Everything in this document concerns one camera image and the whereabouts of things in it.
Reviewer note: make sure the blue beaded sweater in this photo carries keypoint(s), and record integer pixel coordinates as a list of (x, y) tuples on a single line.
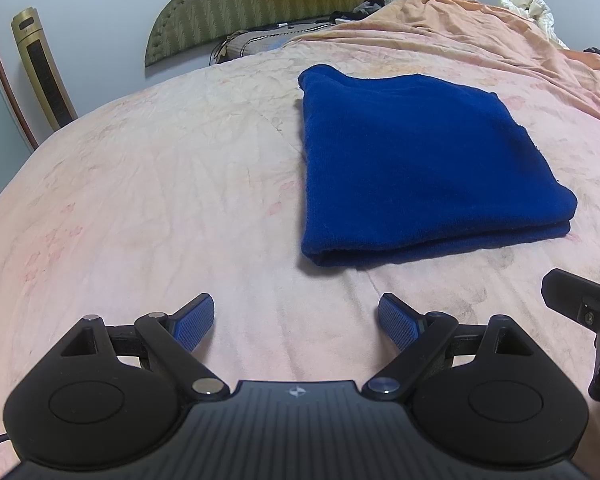
[(420, 170)]

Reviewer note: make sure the dark clothes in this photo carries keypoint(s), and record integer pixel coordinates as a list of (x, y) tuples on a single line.
[(367, 8)]

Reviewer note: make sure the pink floral bed sheet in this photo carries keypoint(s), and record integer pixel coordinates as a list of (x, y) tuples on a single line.
[(155, 185)]

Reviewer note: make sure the gold tower air conditioner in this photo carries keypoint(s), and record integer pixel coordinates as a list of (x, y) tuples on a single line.
[(42, 70)]

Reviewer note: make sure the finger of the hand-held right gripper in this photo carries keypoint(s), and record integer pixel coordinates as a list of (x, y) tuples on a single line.
[(565, 292)]

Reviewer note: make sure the brown patterned pillow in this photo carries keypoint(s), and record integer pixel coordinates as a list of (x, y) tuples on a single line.
[(260, 42)]

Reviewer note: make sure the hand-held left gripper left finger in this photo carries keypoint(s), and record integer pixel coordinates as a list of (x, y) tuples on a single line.
[(195, 321)]

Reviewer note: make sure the peach blanket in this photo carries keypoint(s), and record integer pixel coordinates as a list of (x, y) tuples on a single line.
[(480, 30)]

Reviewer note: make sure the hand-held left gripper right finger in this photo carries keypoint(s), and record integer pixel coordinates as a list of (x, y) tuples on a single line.
[(397, 321)]

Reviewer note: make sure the cream white duvet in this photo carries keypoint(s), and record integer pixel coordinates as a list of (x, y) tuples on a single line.
[(530, 10)]

